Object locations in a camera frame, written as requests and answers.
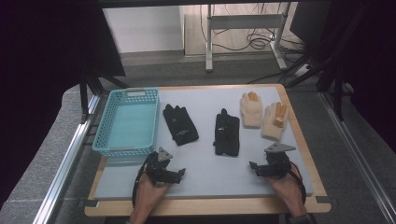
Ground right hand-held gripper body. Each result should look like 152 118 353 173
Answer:
261 142 297 179

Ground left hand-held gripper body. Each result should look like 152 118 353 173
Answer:
142 147 176 188

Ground black glove with triangular logo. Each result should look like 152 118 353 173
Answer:
163 104 200 147

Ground light blue plastic basket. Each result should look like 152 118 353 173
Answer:
92 88 161 158

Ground person's right hand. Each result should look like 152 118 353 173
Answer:
265 170 308 216

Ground person's left hand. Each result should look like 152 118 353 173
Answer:
133 173 171 215

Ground grey table mat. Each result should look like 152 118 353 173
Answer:
93 86 314 201

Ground cream glove with orange fingers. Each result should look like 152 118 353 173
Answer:
239 91 264 129
261 101 290 142

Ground white power strip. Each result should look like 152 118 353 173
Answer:
293 63 312 77

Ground black tripod stand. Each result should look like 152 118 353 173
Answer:
78 70 131 123

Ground black stand legs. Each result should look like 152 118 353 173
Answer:
247 3 368 122

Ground black curtain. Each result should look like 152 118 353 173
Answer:
320 0 396 153
0 0 127 203

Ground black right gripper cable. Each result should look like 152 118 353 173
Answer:
289 161 308 204

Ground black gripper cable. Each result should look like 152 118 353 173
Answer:
131 154 149 209
289 161 308 204

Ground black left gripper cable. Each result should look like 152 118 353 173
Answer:
131 154 149 209

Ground black glove with strap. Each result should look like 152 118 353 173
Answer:
213 107 241 157

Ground aluminium rail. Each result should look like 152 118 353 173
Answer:
318 91 396 217
32 93 101 224

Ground black floor cables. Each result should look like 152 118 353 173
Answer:
199 3 307 53

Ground white metal desk frame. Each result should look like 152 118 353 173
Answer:
205 3 290 74

